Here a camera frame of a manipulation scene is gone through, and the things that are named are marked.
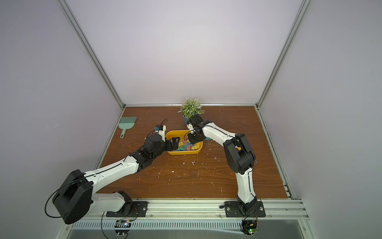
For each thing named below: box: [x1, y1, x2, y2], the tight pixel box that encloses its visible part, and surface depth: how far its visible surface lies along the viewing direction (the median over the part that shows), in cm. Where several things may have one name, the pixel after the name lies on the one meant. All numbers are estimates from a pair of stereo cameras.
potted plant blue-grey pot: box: [177, 97, 206, 126], surface depth 99 cm
